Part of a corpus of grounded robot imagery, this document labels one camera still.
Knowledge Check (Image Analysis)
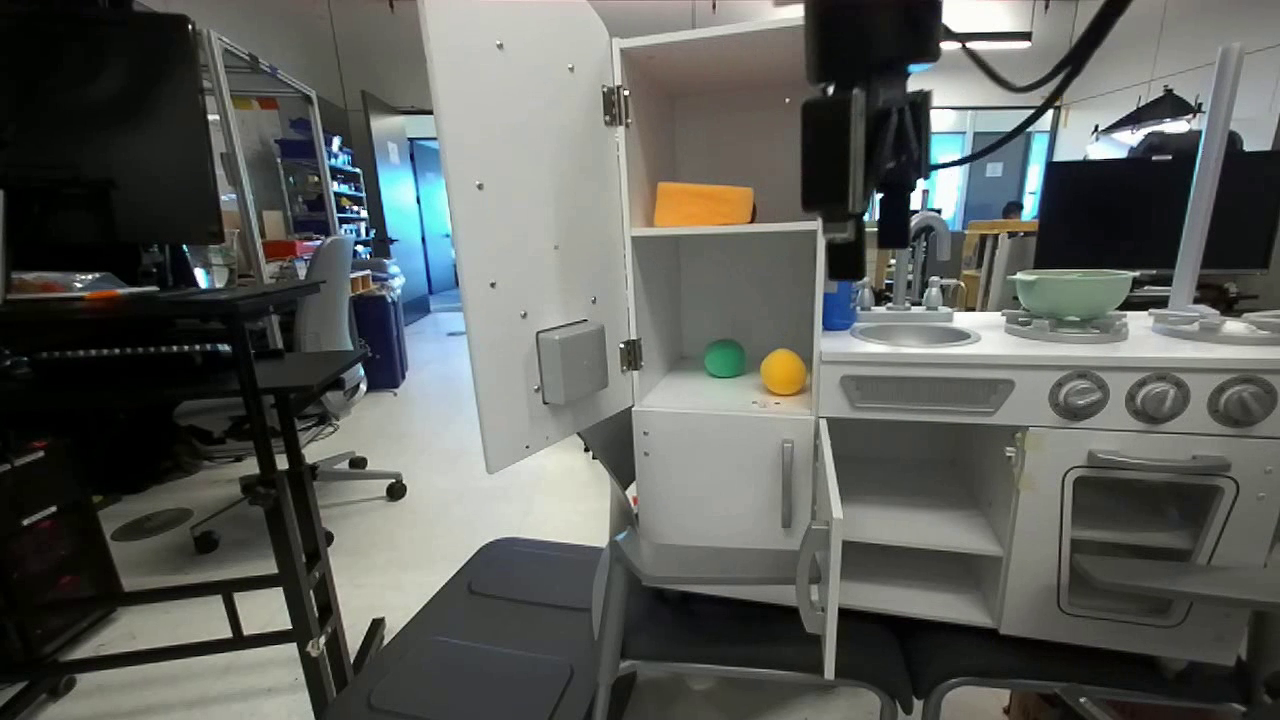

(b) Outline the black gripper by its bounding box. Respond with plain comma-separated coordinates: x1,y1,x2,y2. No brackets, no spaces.
801,90,933,281

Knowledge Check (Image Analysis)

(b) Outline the yellow ball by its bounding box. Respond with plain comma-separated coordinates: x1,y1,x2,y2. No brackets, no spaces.
762,349,809,398

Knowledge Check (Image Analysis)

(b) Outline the green ball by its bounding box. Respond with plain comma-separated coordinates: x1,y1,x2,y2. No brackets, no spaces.
705,341,746,379

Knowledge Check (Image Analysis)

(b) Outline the white cupboard door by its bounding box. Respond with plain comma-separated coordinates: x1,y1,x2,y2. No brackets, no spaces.
425,0,631,471

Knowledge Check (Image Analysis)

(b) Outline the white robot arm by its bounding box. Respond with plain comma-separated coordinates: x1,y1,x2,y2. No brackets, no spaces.
801,0,941,281

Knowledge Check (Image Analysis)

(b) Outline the blue dish soap bottle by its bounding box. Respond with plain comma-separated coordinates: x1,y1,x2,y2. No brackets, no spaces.
824,281,856,334

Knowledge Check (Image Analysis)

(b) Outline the grey toy faucet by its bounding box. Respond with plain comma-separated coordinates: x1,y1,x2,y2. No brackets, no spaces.
893,211,949,311

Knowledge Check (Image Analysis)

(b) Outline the grey stove burner grate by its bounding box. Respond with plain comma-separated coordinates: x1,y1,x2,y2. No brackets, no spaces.
1003,309,1128,344

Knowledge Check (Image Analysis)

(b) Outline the orange block on shelf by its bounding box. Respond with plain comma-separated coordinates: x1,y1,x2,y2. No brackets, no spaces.
651,182,755,230

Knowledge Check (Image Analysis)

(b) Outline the mint green colander bowl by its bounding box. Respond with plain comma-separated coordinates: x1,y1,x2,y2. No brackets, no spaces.
1013,269,1131,321

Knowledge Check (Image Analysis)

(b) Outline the black monitor right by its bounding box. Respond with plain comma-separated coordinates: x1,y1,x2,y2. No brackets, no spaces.
1036,153,1280,269

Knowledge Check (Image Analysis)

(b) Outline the white toy kitchen unit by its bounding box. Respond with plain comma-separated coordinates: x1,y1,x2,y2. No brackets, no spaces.
610,10,1280,680

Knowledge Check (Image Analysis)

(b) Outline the white lower cabinet door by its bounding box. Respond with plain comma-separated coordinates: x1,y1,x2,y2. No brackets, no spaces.
797,424,845,680

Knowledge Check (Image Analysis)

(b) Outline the white oven door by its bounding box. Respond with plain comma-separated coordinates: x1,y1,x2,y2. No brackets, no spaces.
1057,454,1240,628

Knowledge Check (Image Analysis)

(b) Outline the black foreground chair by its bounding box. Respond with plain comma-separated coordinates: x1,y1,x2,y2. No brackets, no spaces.
325,533,1280,720

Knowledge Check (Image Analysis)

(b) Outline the grey office chair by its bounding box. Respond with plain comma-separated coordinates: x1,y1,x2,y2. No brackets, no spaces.
171,238,413,558

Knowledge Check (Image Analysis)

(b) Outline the black computer monitor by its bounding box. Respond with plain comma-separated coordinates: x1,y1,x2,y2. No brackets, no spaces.
0,6,223,281

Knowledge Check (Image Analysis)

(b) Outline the black standing desk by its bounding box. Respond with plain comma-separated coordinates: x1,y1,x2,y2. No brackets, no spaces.
0,276,394,715

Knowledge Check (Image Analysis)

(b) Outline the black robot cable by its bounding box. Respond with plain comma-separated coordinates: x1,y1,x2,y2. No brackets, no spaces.
923,0,1136,175

